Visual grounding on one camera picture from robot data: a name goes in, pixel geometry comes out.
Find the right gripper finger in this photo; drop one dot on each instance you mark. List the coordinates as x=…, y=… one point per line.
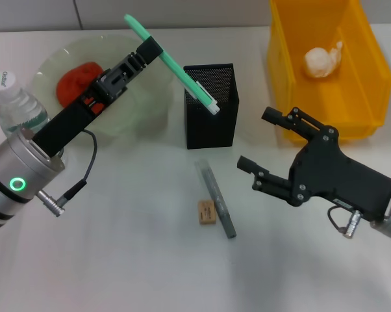
x=270, y=183
x=293, y=120

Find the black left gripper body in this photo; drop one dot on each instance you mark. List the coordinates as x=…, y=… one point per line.
x=65, y=126

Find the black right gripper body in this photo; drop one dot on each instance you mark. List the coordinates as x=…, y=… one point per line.
x=332, y=172

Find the grey marker pen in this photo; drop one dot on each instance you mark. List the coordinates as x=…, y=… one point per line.
x=215, y=191

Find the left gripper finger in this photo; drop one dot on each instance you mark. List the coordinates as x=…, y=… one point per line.
x=148, y=52

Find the red-orange toy orange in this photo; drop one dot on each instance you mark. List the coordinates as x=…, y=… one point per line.
x=72, y=84

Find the green utility knife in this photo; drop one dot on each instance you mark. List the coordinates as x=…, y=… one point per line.
x=182, y=76

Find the clear bottle with green label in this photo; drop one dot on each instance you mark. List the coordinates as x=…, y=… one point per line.
x=17, y=104

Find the tan rectangular eraser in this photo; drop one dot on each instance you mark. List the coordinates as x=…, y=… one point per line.
x=207, y=213

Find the pale green glass fruit plate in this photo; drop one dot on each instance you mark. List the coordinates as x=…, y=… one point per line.
x=143, y=107

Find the yellow plastic storage bin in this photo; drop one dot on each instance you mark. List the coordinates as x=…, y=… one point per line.
x=312, y=97

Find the black mesh pen holder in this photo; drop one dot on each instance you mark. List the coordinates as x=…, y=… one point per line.
x=211, y=130

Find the white paper ball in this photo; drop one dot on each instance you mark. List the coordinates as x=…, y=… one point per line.
x=319, y=63

